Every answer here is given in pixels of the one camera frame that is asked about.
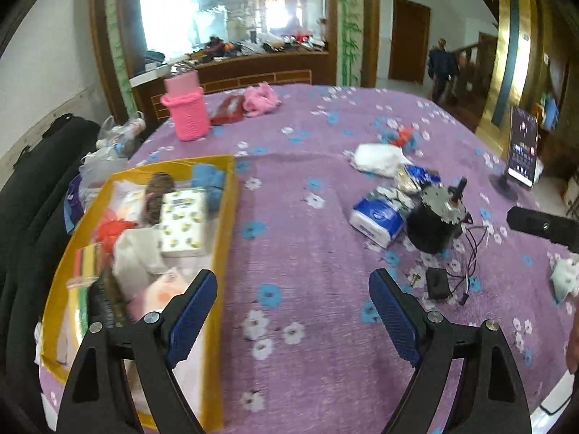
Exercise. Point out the dark red packet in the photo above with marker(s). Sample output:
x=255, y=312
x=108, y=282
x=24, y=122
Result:
x=230, y=110

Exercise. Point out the person's right hand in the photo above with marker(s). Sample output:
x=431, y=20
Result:
x=572, y=349

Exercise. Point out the purple floral tablecloth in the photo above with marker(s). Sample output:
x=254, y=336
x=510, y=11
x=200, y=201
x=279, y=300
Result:
x=302, y=349

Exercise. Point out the black small adapter box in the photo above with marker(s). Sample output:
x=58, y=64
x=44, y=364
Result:
x=437, y=284

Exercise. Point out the person in dark jacket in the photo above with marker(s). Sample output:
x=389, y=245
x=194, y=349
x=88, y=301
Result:
x=442, y=67

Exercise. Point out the pink knitted cup cover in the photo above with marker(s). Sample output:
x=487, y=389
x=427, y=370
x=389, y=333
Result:
x=184, y=98

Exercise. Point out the smartphone on stand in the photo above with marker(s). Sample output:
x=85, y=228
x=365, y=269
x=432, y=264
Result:
x=521, y=160

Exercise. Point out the pink fluffy plush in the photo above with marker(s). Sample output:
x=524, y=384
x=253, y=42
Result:
x=260, y=100

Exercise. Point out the blue gold plastic packet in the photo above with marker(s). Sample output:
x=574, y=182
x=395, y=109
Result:
x=411, y=180

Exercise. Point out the clear plastic bags pile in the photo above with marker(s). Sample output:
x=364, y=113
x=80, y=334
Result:
x=115, y=145

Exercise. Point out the wooden sideboard cabinet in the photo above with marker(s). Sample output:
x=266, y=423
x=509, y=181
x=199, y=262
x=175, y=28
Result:
x=315, y=68

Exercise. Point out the black sofa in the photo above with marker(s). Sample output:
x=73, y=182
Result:
x=33, y=240

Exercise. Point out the lemon print tissue pack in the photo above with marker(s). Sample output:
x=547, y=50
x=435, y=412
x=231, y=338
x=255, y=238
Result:
x=183, y=223

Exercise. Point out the brown wooden door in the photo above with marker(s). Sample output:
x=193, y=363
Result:
x=410, y=41

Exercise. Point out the white crumpled tissue bag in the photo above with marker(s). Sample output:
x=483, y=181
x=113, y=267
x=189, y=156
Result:
x=379, y=159

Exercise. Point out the beige cloth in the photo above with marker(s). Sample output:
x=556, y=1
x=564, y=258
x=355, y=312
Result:
x=136, y=258

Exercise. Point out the black silver motor device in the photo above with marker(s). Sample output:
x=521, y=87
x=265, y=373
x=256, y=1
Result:
x=438, y=217

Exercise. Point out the brown plush toy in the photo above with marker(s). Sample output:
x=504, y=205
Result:
x=160, y=184

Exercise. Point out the red blue soft toy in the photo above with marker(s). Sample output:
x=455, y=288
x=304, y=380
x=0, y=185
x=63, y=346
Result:
x=401, y=137

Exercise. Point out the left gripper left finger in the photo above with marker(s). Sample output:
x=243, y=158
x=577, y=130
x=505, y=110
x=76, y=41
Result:
x=97, y=397

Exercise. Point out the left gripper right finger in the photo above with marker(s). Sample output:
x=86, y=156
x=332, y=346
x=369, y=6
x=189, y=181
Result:
x=490, y=396

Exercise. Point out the yellow cardboard box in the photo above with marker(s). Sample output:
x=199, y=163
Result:
x=206, y=395

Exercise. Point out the yellow green red sponge stack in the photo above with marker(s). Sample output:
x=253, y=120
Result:
x=88, y=265

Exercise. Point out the gold pillar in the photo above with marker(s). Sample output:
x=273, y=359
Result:
x=523, y=39

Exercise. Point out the red knitted item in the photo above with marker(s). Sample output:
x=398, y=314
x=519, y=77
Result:
x=108, y=231

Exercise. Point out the white cloth at edge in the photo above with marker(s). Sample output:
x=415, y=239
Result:
x=564, y=279

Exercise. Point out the blue white tissue pack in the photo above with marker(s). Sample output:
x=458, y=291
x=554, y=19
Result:
x=381, y=215

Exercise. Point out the blue fluffy cloth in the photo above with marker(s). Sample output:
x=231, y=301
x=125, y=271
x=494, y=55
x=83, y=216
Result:
x=212, y=180

